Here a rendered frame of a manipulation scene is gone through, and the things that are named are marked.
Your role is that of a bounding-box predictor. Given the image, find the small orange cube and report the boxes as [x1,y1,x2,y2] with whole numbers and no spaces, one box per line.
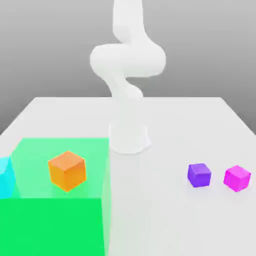
[47,150,87,193]

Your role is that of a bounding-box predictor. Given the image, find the small purple cube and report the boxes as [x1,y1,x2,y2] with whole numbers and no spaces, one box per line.
[187,162,212,188]

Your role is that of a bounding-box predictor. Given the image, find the small magenta cube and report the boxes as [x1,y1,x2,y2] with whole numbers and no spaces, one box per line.
[223,165,252,193]

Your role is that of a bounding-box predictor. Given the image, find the small cyan cube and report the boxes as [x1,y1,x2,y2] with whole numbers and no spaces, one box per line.
[0,156,17,200]

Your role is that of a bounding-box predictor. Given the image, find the large green box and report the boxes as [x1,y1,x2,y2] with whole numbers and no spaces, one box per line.
[0,137,111,256]

